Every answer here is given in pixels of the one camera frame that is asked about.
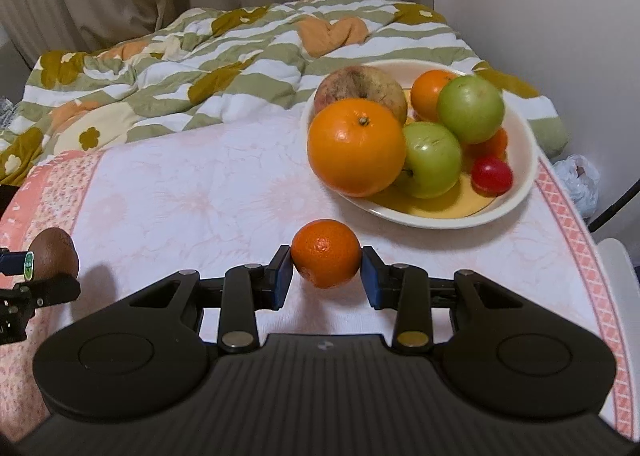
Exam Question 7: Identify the red tomato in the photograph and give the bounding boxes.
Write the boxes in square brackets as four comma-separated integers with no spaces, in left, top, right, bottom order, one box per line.
[471,156,513,196]

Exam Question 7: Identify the brown kiwi with sticker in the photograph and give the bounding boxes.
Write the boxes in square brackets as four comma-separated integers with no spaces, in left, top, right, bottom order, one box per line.
[29,228,79,282]

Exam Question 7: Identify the medium orange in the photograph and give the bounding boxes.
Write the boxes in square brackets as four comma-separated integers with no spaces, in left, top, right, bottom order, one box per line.
[307,98,407,198]

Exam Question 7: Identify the small mandarin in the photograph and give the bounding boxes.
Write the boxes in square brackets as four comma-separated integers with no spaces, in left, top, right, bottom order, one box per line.
[291,219,361,289]
[465,128,508,159]

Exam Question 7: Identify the pink floral table cloth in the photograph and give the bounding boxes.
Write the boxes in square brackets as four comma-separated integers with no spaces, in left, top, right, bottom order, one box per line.
[1,112,639,440]

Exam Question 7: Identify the green striped floral blanket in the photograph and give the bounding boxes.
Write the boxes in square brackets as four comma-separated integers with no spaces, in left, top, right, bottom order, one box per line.
[1,0,568,186]

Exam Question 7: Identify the black cable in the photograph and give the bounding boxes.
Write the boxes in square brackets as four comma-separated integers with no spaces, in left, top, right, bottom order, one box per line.
[587,177,640,233]

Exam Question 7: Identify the yellow red apple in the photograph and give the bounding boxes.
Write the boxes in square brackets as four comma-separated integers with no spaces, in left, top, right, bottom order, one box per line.
[312,65,408,124]

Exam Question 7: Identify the large orange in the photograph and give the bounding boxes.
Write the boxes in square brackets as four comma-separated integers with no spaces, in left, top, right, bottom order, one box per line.
[410,69,457,121]

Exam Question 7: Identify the green apple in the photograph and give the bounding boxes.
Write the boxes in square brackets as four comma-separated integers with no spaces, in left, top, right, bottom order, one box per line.
[436,75,506,145]
[394,121,463,199]

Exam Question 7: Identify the white plastic bag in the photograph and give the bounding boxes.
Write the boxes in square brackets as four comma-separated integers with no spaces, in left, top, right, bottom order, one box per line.
[553,155,600,221]

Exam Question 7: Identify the cream bowl with cartoon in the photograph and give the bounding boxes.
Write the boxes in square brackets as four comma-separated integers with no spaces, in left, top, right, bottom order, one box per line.
[299,58,542,231]

